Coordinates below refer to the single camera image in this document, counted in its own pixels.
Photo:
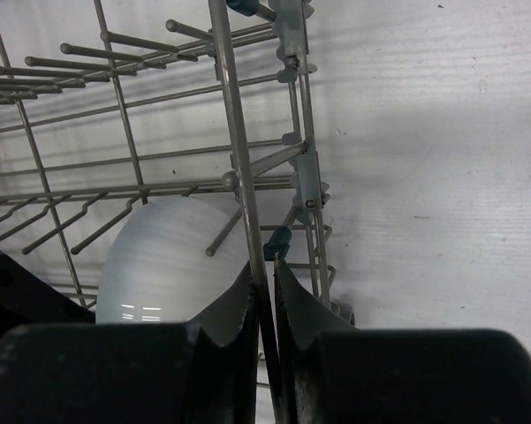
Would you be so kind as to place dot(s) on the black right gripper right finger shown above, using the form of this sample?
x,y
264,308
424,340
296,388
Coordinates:
x,y
332,372

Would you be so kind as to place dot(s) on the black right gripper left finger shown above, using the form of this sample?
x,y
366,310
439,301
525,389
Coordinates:
x,y
199,371

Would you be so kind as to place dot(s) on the grey wire dish rack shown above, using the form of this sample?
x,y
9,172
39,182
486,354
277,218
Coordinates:
x,y
115,153

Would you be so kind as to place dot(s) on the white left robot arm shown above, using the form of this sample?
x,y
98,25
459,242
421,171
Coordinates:
x,y
26,300

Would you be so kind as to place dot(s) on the white ceramic bowl right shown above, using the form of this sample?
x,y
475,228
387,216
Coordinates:
x,y
157,269

